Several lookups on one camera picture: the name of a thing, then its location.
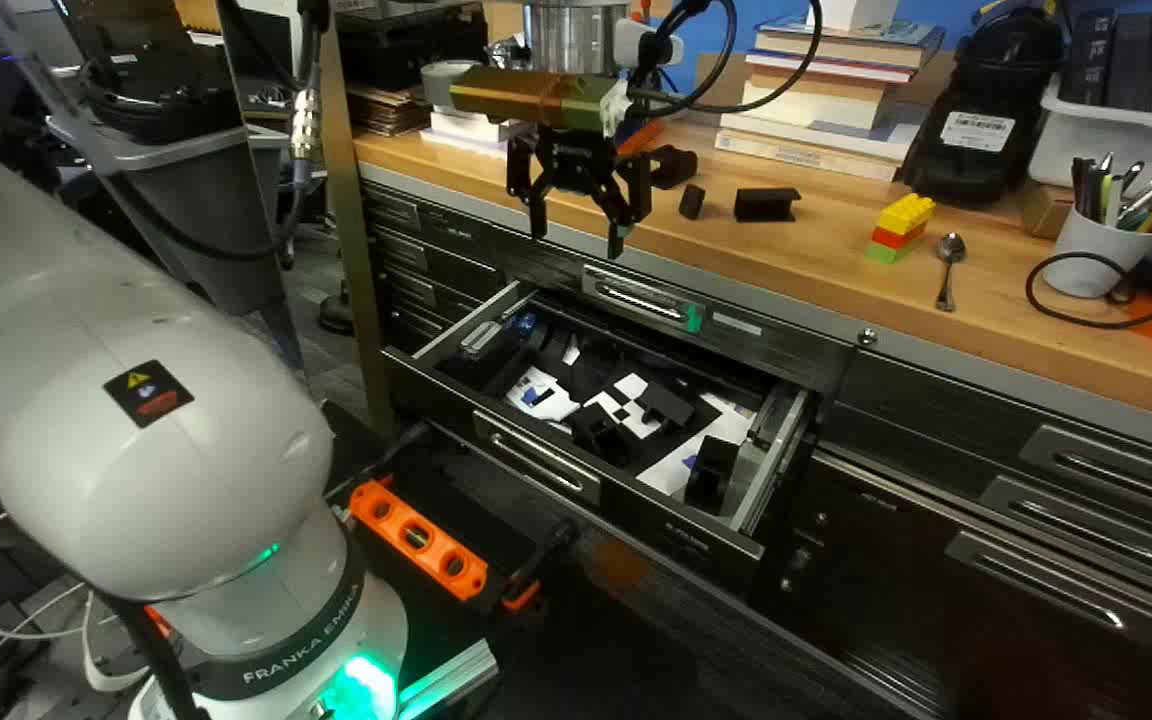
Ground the yellow red green brick stack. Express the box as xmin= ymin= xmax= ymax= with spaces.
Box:
xmin=865 ymin=191 xmax=942 ymax=268

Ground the black lower drawer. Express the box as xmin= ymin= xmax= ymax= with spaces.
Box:
xmin=327 ymin=421 xmax=579 ymax=633

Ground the metal spoon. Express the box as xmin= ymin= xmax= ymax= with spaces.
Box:
xmin=934 ymin=228 xmax=972 ymax=316

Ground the crumpled silver foil bag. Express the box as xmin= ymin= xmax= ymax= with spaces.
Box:
xmin=481 ymin=31 xmax=536 ymax=77

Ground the silver pen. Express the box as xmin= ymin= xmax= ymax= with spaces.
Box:
xmin=1115 ymin=164 xmax=1152 ymax=233

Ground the small black box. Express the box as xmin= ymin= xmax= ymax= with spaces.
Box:
xmin=684 ymin=434 xmax=745 ymax=514

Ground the green pen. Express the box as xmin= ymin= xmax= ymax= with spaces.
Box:
xmin=1098 ymin=161 xmax=1129 ymax=228

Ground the blue wall board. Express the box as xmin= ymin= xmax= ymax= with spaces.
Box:
xmin=666 ymin=0 xmax=1087 ymax=94

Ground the black marker pen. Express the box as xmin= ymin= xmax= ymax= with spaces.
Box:
xmin=1070 ymin=156 xmax=1100 ymax=222

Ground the white plastic bin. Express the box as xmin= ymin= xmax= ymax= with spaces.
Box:
xmin=1023 ymin=77 xmax=1152 ymax=191

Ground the black coiled cable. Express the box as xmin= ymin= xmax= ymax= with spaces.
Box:
xmin=1022 ymin=233 xmax=1152 ymax=331

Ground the black device with white label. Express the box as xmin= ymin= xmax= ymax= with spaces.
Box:
xmin=891 ymin=4 xmax=1070 ymax=207

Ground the white paper sheet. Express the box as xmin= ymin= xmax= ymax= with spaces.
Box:
xmin=634 ymin=397 xmax=761 ymax=500

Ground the brown wooden post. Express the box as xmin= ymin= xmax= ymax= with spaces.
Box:
xmin=298 ymin=0 xmax=399 ymax=434

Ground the white floor cable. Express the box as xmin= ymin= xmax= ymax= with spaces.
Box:
xmin=0 ymin=510 xmax=141 ymax=697

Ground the metal drawer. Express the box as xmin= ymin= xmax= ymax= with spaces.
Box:
xmin=382 ymin=275 xmax=825 ymax=570

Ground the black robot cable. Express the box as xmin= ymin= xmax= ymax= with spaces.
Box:
xmin=621 ymin=0 xmax=830 ymax=125

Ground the stack of dark folders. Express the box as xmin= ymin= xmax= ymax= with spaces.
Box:
xmin=343 ymin=81 xmax=436 ymax=140

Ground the closed drawer with silver handle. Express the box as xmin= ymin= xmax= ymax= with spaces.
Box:
xmin=527 ymin=252 xmax=859 ymax=391

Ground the black white checkered tag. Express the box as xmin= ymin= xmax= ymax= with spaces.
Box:
xmin=597 ymin=371 xmax=668 ymax=434

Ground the white blue small box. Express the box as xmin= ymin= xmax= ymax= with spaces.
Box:
xmin=506 ymin=366 xmax=583 ymax=429

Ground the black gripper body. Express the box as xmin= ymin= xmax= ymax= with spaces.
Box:
xmin=536 ymin=127 xmax=626 ymax=191

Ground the stack of books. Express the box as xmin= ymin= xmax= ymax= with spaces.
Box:
xmin=713 ymin=15 xmax=953 ymax=189

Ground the orange spirit level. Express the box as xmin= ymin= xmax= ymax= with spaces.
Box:
xmin=342 ymin=476 xmax=498 ymax=607

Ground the white pen cup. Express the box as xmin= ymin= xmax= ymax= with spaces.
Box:
xmin=1040 ymin=203 xmax=1152 ymax=305

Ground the black bracket block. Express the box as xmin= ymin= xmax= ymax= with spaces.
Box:
xmin=733 ymin=182 xmax=804 ymax=222

